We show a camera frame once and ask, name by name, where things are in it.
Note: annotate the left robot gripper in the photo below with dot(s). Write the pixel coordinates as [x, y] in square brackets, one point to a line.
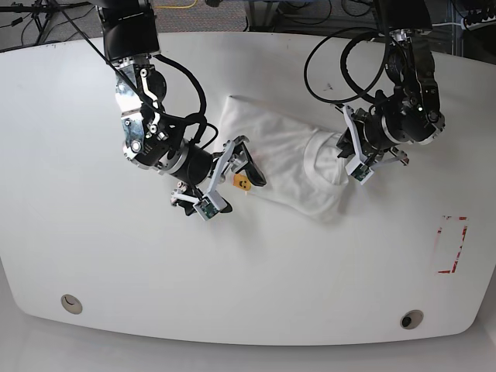
[365, 140]

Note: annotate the white power strip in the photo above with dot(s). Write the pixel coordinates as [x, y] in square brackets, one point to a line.
[479, 18]

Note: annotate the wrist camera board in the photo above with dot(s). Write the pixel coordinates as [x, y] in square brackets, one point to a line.
[359, 171]
[209, 206]

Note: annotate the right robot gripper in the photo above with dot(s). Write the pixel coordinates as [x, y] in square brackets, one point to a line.
[200, 172]

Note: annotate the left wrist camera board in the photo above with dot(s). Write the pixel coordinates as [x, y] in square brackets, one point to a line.
[359, 171]

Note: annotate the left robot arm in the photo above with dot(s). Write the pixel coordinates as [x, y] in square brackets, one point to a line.
[411, 114]

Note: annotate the red tape rectangle marking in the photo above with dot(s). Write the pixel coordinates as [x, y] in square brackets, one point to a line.
[450, 238]

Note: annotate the table cable grommet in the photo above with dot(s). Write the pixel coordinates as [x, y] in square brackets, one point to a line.
[412, 319]
[71, 304]

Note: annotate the white printed T-shirt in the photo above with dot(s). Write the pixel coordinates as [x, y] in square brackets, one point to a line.
[299, 161]

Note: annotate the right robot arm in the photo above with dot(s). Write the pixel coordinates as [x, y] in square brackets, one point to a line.
[155, 139]

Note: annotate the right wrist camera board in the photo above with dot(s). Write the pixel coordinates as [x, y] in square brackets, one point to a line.
[209, 206]

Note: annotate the black tripod stand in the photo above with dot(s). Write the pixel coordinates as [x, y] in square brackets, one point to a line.
[40, 14]

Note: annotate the right table cable grommet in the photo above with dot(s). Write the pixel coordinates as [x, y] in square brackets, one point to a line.
[412, 319]

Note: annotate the left table cable grommet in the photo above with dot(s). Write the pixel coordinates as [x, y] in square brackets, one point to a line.
[71, 304]

